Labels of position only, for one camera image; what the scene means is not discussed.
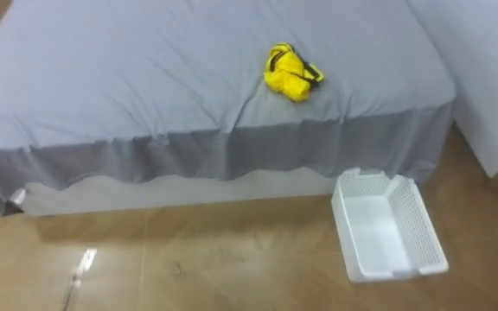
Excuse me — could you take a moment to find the white plastic laundry basket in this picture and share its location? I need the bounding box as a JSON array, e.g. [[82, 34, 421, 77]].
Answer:
[[330, 167, 450, 284]]

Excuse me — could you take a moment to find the grey bed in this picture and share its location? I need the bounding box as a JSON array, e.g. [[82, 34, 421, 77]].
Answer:
[[0, 0, 457, 218]]

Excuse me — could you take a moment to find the white wardrobe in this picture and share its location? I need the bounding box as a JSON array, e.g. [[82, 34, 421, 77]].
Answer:
[[405, 0, 498, 179]]

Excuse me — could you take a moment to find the yellow crumpled garment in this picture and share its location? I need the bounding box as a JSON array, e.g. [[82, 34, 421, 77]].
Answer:
[[263, 41, 326, 104]]

